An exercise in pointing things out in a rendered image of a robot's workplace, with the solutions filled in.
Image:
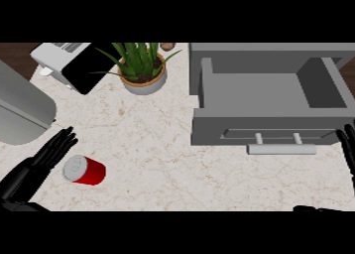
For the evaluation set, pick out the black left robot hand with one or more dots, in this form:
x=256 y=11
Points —
x=24 y=178

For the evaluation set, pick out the red can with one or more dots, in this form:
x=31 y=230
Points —
x=88 y=172

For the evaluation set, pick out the grey drawer box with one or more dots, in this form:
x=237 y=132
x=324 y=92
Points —
x=253 y=91

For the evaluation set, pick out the grey drawer front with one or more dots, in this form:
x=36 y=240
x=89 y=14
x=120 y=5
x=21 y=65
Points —
x=210 y=127

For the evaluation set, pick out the large rounded grey appliance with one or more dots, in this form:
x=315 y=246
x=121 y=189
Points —
x=14 y=109

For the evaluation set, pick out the grey cabinet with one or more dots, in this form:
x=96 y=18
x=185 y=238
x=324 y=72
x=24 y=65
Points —
x=263 y=51

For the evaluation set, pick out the green potted plant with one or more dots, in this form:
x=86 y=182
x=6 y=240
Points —
x=142 y=77

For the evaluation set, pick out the small brown object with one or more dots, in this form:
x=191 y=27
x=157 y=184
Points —
x=166 y=45

